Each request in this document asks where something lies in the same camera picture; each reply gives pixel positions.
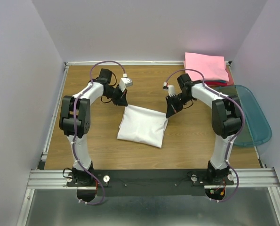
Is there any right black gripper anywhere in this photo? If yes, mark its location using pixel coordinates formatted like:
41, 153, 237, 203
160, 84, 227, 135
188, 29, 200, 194
166, 92, 192, 118

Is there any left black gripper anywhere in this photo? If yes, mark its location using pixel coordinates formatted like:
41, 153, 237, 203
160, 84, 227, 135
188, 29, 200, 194
104, 84, 128, 106

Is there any white t shirt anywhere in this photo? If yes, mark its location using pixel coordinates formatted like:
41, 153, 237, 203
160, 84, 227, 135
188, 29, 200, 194
117, 105, 168, 148

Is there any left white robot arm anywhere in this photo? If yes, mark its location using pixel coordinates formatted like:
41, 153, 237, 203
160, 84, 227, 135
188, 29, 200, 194
59, 68, 133, 186

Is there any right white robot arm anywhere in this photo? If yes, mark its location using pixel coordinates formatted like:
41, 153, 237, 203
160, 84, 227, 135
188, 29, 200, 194
163, 74, 245, 185

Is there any folded red t shirt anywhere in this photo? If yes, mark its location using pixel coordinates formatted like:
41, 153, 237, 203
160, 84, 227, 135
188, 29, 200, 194
205, 80, 234, 86

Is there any folded pink t shirt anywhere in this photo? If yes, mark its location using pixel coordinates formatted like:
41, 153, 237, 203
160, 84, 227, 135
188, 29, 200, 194
184, 52, 229, 82

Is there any teal plastic bin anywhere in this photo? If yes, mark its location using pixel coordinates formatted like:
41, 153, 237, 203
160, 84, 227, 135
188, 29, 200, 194
215, 85, 272, 147

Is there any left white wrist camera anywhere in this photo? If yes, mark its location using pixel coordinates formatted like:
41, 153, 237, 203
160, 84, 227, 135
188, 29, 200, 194
119, 77, 133, 92

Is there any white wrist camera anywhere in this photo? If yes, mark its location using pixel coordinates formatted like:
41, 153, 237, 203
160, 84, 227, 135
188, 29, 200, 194
163, 82, 176, 97
119, 77, 133, 92

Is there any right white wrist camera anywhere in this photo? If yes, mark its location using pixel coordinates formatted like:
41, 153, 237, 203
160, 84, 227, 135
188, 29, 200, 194
163, 82, 176, 97

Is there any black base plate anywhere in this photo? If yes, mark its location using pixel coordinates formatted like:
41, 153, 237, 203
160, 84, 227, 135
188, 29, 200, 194
64, 169, 235, 202

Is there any aluminium front rail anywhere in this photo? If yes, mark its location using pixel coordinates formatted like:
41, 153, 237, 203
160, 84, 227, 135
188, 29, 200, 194
27, 168, 280, 189

